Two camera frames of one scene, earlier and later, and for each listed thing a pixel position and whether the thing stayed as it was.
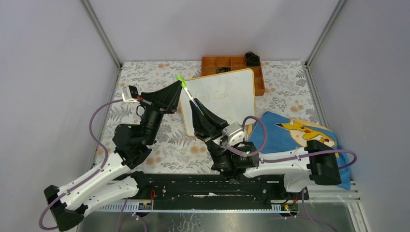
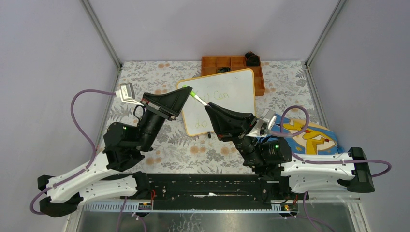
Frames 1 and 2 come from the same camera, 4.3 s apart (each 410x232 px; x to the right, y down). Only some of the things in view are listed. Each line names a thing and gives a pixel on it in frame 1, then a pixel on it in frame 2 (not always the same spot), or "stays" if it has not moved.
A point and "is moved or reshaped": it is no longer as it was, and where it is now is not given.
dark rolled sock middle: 223,69 stays
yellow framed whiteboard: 229,94 stays
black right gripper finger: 217,121 to 246,119
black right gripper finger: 201,125 to 223,128
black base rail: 204,187 stays
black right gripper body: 214,138 to 231,138
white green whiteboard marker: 183,85 is moved or reshaped
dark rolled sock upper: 252,59 stays
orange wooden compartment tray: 210,65 stays
